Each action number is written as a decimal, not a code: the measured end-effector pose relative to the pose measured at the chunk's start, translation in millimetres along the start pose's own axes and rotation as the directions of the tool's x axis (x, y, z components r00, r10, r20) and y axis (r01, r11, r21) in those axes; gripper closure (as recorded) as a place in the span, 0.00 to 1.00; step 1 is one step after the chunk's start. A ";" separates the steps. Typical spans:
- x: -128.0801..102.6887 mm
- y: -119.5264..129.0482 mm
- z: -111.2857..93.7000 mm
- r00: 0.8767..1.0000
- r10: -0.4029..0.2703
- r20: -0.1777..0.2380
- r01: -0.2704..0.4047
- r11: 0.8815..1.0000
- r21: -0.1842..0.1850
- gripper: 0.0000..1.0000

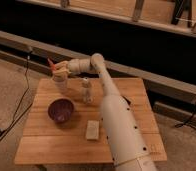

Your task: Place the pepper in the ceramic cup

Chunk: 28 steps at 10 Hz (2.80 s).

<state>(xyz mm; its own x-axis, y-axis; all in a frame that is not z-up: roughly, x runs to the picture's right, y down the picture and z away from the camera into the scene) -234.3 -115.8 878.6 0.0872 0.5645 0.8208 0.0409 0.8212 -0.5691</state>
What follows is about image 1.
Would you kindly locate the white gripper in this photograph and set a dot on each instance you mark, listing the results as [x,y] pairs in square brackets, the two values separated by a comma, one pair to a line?
[73,66]

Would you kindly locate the red pepper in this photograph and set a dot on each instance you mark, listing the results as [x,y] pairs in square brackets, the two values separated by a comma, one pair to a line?
[51,64]

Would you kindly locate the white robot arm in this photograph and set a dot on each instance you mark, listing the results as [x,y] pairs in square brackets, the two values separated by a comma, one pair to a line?
[128,149]

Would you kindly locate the purple ceramic bowl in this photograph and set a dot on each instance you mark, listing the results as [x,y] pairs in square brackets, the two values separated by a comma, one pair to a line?
[60,111]

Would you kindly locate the clear plastic bottle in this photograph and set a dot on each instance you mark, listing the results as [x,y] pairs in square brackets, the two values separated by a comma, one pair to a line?
[86,90]

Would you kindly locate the wooden table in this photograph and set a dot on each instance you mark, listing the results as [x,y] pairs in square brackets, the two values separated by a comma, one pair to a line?
[45,142]

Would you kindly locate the beige sponge block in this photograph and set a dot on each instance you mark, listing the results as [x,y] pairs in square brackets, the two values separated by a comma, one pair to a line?
[92,130]

